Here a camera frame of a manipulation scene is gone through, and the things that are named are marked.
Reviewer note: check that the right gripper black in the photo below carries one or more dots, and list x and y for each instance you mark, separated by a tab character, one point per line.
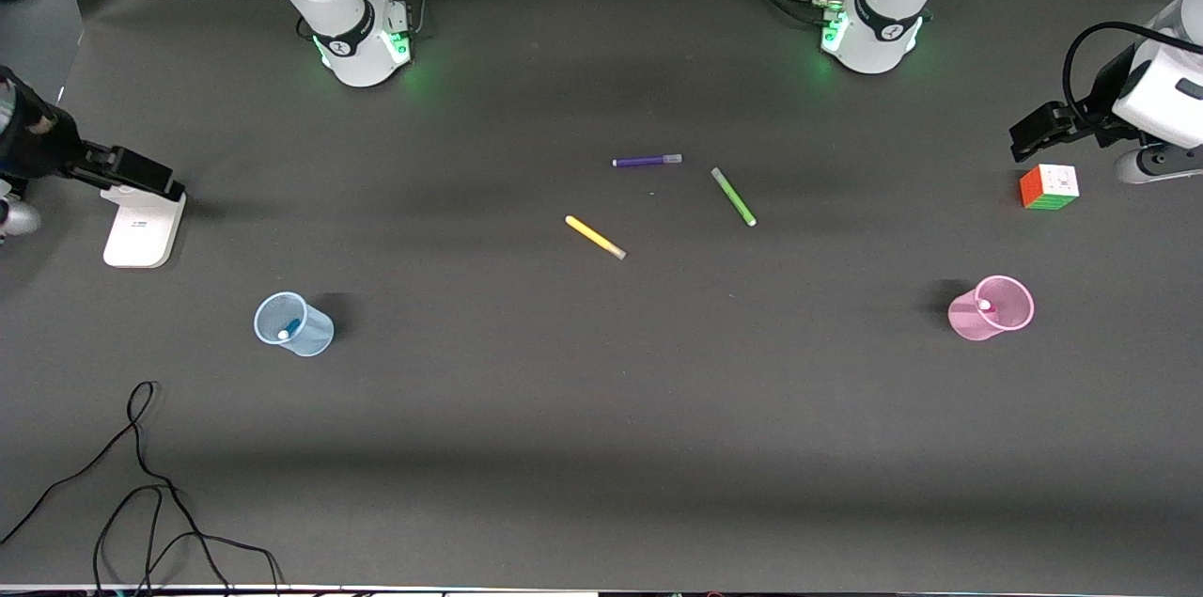
47	144

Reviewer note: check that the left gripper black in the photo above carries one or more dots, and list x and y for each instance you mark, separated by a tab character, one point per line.
1100	109

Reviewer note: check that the blue marker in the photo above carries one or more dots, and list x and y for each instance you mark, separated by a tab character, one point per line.
289	329

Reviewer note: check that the colourful puzzle cube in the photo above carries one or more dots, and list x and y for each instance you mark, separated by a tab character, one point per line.
1048	188

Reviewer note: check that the white plastic stand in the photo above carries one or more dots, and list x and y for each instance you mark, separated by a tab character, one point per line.
141	235

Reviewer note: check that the pink mesh cup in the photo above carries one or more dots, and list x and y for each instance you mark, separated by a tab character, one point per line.
973	320

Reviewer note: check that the light blue mesh cup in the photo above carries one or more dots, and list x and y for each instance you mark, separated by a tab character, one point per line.
305	338

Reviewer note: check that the green marker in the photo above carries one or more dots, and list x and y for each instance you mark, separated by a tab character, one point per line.
734	196

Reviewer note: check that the purple marker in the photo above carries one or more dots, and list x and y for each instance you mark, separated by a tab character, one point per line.
647	161

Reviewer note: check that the yellow marker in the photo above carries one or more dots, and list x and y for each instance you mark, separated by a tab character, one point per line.
595	237

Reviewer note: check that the dark grey table mat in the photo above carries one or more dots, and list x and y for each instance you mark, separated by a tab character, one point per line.
601	447

